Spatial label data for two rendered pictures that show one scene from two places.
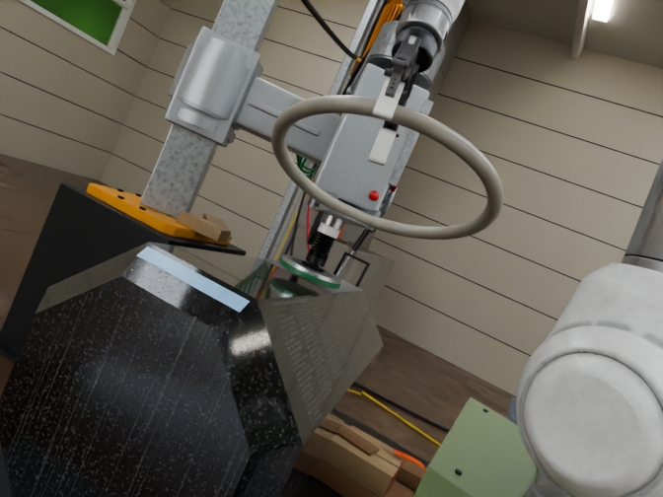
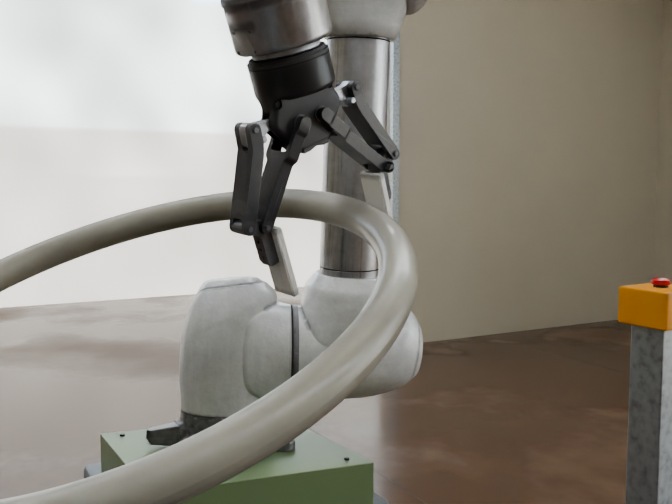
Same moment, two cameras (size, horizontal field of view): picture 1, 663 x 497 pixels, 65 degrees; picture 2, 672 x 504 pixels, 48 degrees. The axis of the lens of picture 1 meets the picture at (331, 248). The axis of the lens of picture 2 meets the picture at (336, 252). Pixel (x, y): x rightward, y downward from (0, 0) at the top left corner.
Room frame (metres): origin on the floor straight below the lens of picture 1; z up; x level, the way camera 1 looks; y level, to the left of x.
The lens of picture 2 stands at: (1.43, 0.49, 1.29)
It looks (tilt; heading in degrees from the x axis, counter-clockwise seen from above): 5 degrees down; 221
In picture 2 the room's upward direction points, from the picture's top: straight up
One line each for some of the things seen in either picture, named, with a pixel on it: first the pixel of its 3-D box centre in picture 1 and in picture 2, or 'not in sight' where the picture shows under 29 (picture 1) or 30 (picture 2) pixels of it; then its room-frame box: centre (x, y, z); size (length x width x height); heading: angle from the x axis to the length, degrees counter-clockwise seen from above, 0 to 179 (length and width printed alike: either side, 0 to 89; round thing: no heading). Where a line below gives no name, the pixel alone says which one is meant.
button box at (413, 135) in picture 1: (407, 144); not in sight; (1.69, -0.09, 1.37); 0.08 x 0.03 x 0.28; 6
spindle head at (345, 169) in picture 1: (362, 148); not in sight; (1.83, 0.04, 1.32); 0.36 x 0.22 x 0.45; 6
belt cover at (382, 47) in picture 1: (385, 85); not in sight; (2.09, 0.07, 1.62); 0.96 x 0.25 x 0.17; 6
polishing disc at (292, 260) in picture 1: (312, 268); not in sight; (1.75, 0.03, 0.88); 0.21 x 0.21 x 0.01
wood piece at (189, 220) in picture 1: (203, 227); not in sight; (2.19, 0.52, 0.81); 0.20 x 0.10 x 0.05; 79
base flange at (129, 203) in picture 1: (163, 214); not in sight; (2.32, 0.75, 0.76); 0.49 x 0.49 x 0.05; 71
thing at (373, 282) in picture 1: (333, 283); not in sight; (5.21, -0.17, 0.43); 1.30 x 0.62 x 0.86; 159
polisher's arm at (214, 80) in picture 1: (257, 107); not in sight; (2.34, 0.55, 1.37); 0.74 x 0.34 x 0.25; 98
